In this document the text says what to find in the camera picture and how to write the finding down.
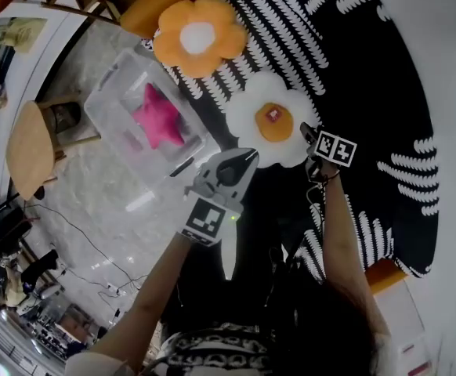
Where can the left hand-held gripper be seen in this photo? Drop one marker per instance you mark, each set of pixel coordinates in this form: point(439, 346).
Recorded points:
point(208, 219)

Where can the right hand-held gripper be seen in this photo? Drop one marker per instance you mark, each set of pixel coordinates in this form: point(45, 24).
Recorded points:
point(335, 149)

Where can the white flower pillow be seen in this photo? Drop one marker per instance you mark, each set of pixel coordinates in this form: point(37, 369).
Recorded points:
point(251, 92)

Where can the pink star pillow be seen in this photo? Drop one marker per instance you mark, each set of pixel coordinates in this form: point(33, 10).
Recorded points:
point(157, 116)

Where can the orange flower pillow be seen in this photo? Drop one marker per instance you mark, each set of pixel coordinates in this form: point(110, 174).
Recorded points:
point(181, 53)

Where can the clear plastic storage bin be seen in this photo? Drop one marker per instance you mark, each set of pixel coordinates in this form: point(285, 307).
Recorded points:
point(110, 108)

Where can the person's right forearm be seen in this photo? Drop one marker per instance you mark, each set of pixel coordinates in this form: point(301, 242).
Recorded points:
point(345, 249)

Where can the person's left forearm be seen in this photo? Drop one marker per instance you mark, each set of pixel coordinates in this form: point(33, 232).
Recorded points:
point(153, 296)

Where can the person's black trousers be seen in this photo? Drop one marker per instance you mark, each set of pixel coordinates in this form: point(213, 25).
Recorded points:
point(275, 218)

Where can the black white striped blanket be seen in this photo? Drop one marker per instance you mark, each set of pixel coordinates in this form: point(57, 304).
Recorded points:
point(369, 92)

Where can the white power strip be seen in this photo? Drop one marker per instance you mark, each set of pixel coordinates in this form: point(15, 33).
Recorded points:
point(116, 290)

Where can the dark round basket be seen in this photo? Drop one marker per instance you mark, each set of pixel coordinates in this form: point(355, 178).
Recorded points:
point(65, 118)

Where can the person's patterned top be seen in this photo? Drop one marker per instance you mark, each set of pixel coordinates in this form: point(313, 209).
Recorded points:
point(216, 351)

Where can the round wooden side table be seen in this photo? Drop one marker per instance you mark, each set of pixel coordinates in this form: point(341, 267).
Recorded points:
point(28, 151)

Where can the black equipment case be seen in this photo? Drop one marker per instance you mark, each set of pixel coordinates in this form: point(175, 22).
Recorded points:
point(1, 229)

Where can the beige tote bag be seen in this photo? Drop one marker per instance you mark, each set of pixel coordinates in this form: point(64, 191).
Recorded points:
point(16, 33)

